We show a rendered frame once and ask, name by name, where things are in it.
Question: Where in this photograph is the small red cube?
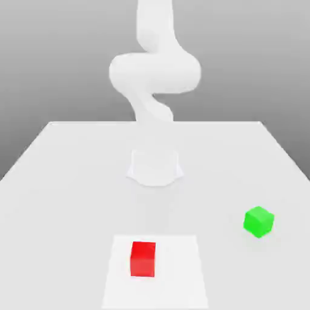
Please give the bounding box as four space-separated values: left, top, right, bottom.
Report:
130 241 157 278

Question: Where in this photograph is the small green cube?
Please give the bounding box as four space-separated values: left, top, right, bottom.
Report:
243 205 275 239

